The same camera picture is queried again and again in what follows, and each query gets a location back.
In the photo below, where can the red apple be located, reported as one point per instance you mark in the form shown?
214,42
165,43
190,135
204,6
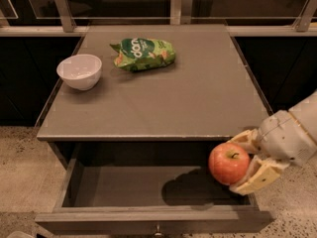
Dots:
228,163

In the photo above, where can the metal railing bracket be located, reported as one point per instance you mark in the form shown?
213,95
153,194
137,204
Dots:
305,17
180,12
68,24

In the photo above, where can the grey cabinet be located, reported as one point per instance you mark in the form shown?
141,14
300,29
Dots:
207,94

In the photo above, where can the white ceramic bowl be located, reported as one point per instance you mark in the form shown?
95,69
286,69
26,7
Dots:
80,72

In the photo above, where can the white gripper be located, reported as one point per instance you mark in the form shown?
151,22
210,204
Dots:
284,137

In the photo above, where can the left metal railing bracket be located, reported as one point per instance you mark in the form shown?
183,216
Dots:
68,24

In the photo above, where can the open grey top drawer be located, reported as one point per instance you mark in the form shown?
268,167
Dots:
134,200

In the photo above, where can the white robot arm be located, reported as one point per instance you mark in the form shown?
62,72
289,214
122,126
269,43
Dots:
284,139

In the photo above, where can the middle metal railing bracket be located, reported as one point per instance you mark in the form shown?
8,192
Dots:
180,12

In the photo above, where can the green snack bag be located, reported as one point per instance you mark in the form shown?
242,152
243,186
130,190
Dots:
140,54

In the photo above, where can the right metal railing bracket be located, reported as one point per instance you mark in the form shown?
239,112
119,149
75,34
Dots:
305,17

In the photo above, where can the metal drawer knob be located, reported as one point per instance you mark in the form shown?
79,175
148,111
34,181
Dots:
158,233

